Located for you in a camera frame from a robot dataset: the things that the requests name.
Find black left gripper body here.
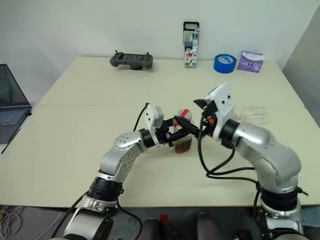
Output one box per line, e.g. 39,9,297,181
156,118,174,148

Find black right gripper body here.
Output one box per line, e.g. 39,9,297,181
198,100,218,139

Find small cup of brown liquid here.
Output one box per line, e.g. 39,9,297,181
172,108,195,154

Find clear wine glass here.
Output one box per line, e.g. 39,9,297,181
234,105,273,126

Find blue tape roll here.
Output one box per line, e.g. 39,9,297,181
213,53,238,74

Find marker pen pack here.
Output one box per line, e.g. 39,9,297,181
182,21,200,69

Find purple tissue pack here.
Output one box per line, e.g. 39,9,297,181
236,50,266,74

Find grey handheld game controller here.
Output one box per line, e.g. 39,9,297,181
109,49,155,71

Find dark rounded shape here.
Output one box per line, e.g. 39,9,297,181
142,217,161,240
195,212,222,240

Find small black box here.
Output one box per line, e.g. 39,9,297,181
233,228,254,240

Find dark grey laptop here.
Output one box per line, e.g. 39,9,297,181
0,63,33,146

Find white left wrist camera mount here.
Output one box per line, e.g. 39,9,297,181
144,103,165,146

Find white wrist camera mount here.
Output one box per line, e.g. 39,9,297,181
144,103,165,146
206,82,236,140

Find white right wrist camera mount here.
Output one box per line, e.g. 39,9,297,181
206,82,236,140

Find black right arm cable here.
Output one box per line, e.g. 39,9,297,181
197,112,264,213

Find white floor cables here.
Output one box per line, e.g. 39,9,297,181
0,204,25,240

